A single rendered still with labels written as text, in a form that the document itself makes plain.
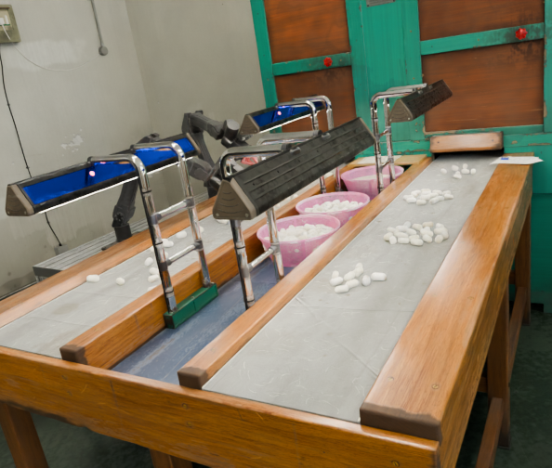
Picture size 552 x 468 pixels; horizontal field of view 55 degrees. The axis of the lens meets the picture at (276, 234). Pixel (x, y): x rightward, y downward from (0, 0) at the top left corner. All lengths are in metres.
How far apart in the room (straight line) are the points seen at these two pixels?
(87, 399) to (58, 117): 2.99
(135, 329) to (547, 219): 1.87
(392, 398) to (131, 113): 3.81
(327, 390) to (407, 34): 1.86
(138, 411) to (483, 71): 1.94
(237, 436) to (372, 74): 1.93
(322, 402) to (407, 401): 0.14
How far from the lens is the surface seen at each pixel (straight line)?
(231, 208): 0.86
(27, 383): 1.37
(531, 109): 2.47
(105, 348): 1.26
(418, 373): 0.91
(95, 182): 1.35
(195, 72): 4.16
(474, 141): 2.45
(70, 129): 4.06
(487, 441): 1.69
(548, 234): 2.61
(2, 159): 3.77
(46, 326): 1.44
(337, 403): 0.90
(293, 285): 1.27
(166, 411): 1.06
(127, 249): 1.81
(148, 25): 4.44
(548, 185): 2.51
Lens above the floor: 1.27
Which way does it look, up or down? 18 degrees down
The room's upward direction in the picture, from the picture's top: 9 degrees counter-clockwise
